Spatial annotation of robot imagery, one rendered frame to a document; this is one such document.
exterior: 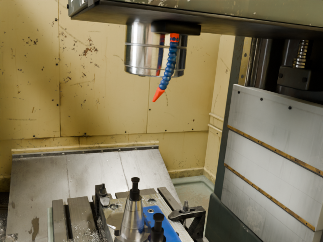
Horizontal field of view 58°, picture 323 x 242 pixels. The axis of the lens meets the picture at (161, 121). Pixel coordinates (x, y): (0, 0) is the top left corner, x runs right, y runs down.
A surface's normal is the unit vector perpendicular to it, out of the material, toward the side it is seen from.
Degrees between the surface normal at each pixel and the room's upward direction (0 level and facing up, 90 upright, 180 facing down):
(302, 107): 91
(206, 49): 90
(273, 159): 91
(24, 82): 90
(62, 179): 25
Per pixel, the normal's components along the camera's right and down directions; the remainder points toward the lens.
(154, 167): 0.22, -0.77
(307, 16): 0.36, 0.27
